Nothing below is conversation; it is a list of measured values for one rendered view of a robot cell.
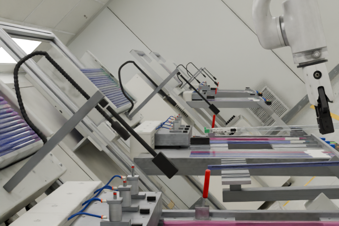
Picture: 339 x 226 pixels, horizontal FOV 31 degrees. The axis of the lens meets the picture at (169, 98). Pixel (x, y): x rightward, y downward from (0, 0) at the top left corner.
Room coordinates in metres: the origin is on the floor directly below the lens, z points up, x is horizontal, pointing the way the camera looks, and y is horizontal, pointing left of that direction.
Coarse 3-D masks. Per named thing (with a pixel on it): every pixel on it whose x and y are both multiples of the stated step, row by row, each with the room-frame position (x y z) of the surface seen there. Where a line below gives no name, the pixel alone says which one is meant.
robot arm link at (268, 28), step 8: (256, 0) 1.46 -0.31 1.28; (264, 0) 1.45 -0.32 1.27; (256, 8) 1.47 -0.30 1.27; (264, 8) 1.46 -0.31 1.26; (256, 16) 1.48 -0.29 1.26; (264, 16) 1.47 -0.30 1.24; (256, 24) 1.49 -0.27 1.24; (264, 24) 1.48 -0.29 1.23; (272, 24) 1.49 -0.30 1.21; (256, 32) 1.51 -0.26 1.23; (264, 32) 1.49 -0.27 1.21; (272, 32) 1.49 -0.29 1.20; (280, 32) 1.48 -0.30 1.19; (264, 40) 1.50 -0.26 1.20; (272, 40) 1.49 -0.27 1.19; (280, 40) 1.49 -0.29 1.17; (264, 48) 1.53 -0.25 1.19; (272, 48) 1.52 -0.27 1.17
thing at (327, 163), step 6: (282, 162) 1.64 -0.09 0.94; (288, 162) 1.64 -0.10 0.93; (294, 162) 1.63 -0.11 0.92; (300, 162) 1.63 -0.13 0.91; (306, 162) 1.63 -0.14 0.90; (312, 162) 1.62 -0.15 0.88; (318, 162) 1.62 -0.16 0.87; (324, 162) 1.62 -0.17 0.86; (330, 162) 1.62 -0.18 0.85; (336, 162) 1.62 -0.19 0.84; (210, 168) 1.64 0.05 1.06; (216, 168) 1.64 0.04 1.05; (222, 168) 1.64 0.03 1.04
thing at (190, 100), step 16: (144, 64) 5.65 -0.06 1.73; (160, 64) 6.03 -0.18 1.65; (144, 80) 5.72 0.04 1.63; (160, 80) 5.65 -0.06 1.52; (176, 80) 5.98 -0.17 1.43; (144, 96) 5.70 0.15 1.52; (160, 96) 5.73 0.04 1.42; (176, 96) 5.64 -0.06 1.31; (192, 96) 5.99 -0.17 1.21; (208, 96) 5.97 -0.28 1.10; (256, 96) 6.37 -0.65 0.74; (144, 112) 5.71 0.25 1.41; (160, 112) 5.70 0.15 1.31; (176, 112) 5.71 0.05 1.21; (192, 112) 5.65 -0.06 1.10; (272, 112) 5.59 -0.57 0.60; (256, 176) 5.64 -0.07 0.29; (272, 176) 5.67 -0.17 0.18; (288, 176) 5.66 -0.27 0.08; (240, 208) 5.71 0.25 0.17; (256, 208) 5.70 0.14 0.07
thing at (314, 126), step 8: (208, 128) 1.54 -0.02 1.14; (240, 128) 1.52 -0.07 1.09; (248, 128) 1.52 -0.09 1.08; (256, 128) 1.52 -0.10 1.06; (264, 128) 1.52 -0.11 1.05; (272, 128) 1.52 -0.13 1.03; (280, 128) 1.51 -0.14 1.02; (288, 128) 1.51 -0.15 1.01; (296, 128) 1.51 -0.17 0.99; (304, 128) 1.51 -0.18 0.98; (312, 128) 1.51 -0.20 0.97; (336, 128) 1.51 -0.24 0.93
